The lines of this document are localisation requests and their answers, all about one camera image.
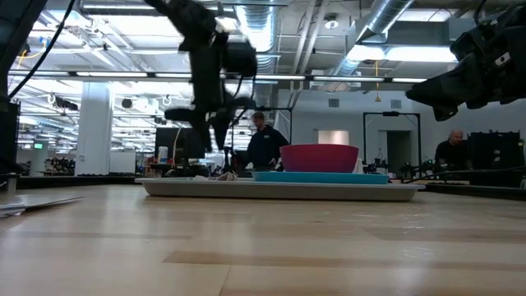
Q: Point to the black equipment case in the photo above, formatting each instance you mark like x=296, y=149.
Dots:
x=495, y=158

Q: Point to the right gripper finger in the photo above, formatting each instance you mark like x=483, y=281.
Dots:
x=446, y=112
x=444, y=90

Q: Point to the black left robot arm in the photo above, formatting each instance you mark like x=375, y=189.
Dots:
x=193, y=20

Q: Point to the silver ventilation duct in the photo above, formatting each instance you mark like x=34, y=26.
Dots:
x=259, y=24
x=386, y=12

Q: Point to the black stand frame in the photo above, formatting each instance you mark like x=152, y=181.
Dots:
x=364, y=140

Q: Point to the white column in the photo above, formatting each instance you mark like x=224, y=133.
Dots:
x=94, y=127

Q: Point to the person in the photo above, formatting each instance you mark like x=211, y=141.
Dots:
x=265, y=148
x=450, y=154

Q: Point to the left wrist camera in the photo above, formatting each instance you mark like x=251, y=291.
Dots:
x=242, y=59

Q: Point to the blue plastic plate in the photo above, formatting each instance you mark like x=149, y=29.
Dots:
x=320, y=177

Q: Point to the grey plastic tray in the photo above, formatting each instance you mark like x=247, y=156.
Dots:
x=287, y=191

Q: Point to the black monitor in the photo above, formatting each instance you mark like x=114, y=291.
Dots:
x=172, y=144

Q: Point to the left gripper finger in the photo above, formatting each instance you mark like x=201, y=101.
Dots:
x=220, y=127
x=204, y=131

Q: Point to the magenta plastic bowl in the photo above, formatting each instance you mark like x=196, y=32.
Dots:
x=318, y=158

